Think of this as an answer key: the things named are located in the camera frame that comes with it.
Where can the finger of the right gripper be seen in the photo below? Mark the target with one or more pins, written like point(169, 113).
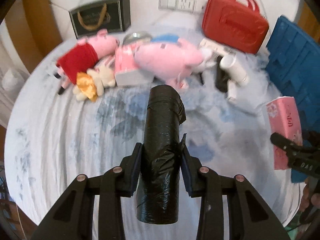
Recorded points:
point(300, 158)

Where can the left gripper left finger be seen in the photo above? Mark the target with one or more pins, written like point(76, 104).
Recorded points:
point(71, 217)

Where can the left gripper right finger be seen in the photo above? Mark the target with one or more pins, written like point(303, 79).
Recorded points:
point(231, 208)

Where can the pink floral tissue pack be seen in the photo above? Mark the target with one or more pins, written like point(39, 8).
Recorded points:
point(284, 118)

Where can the black garbage bag roll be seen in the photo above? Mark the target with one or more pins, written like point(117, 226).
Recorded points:
point(158, 187)

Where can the cream teddy bear yellow dress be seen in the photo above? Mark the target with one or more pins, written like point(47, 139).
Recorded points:
point(91, 85)

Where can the pink pig plush blue shirt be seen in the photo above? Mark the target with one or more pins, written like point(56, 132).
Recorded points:
point(171, 62)

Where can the small white box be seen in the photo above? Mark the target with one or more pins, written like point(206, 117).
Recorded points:
point(231, 91)

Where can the floral blue white bedsheet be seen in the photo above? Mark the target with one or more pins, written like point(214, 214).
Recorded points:
point(53, 138)

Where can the blue plastic storage bin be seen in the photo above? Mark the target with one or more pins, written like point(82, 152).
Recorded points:
point(293, 68)

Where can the black pouch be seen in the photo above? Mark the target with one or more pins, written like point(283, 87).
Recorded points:
point(221, 81)

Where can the white plastic bottle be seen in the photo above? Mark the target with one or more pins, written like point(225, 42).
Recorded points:
point(232, 66)

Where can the small white bunny plush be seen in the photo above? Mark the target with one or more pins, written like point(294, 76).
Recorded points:
point(208, 60)

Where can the white green long box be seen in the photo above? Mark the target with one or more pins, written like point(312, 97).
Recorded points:
point(217, 48)

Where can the pink tissue pack centre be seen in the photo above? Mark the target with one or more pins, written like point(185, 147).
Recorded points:
point(126, 71)

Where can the red plastic carry case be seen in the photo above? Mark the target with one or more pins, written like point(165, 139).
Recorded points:
point(236, 23)

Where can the pink pig plush red dress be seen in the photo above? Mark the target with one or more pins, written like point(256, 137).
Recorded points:
point(84, 55)

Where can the clear dome plastic container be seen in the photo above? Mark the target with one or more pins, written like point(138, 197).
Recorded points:
point(136, 36)

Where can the brown wooden headboard frame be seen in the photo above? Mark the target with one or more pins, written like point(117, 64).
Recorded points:
point(33, 31)

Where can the black gift box gold handle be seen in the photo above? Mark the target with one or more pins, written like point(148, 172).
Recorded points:
point(113, 15)

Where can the white wall switch socket panel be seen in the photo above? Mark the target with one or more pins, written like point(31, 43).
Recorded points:
point(190, 6)

